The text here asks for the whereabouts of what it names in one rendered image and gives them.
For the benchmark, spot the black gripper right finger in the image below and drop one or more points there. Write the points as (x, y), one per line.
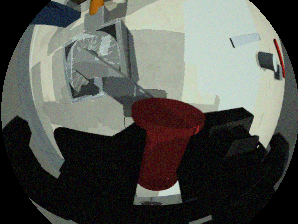
(203, 159)

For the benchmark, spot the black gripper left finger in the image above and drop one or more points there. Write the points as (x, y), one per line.
(121, 153)

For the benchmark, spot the grey flat bar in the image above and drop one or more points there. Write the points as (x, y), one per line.
(242, 40)

